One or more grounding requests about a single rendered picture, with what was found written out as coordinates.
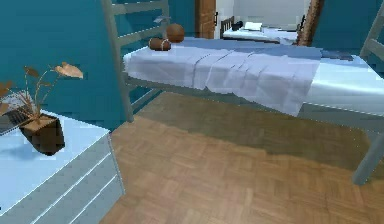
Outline houseplant in dark brown pot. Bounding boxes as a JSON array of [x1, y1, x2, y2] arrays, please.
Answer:
[[0, 61, 85, 157]]

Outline pale blue bed blanket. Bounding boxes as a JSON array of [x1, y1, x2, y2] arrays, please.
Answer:
[[123, 37, 324, 118]]

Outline brown american football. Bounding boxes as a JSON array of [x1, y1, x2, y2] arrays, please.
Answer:
[[148, 37, 172, 52]]

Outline brown basketball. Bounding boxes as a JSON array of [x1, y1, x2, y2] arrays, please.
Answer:
[[165, 23, 186, 44]]

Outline brown wooden room door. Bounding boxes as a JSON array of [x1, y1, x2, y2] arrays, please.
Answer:
[[194, 0, 217, 40]]

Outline dark wooden bed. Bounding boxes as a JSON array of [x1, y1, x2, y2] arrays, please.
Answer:
[[219, 15, 299, 45]]

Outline white pillow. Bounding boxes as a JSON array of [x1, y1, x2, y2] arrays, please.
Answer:
[[243, 21, 264, 32]]

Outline pale grey chest of drawers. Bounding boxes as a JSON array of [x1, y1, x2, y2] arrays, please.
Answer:
[[0, 109, 126, 224]]

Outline grey laptop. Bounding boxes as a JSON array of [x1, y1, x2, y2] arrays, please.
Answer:
[[0, 90, 36, 136]]

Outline grey frame bed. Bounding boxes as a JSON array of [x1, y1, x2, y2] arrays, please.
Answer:
[[101, 0, 384, 186]]

